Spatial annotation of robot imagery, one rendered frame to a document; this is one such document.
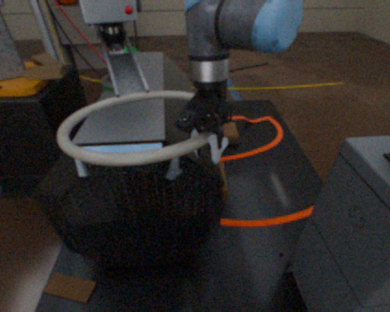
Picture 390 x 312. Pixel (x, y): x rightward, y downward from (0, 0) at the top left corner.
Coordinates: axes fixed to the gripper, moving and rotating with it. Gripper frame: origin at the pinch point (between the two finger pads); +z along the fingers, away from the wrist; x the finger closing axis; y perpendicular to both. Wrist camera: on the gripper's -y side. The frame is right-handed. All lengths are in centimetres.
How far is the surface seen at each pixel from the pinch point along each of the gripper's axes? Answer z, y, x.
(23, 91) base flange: 2, 1, 127
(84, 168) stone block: 12.7, -13.9, 43.2
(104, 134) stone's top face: 5.2, -1.8, 46.1
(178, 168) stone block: 17.6, 10.1, 20.7
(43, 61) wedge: -7, 26, 155
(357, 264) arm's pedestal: 42, 27, -43
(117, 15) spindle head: -32, 29, 67
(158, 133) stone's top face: 5.9, 11.1, 30.6
